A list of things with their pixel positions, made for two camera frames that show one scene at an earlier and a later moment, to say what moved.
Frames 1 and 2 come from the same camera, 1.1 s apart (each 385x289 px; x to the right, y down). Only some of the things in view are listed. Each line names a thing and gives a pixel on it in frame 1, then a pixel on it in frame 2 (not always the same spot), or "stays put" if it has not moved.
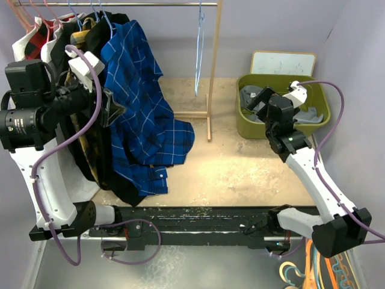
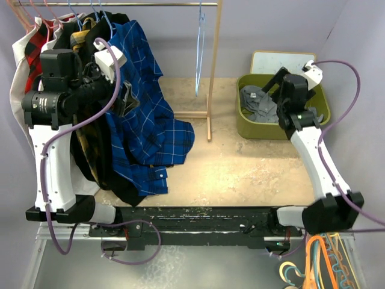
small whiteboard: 299,64 stays put
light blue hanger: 199,47 stays put
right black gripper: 263,96 → 277,79
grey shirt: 248,93 stays put
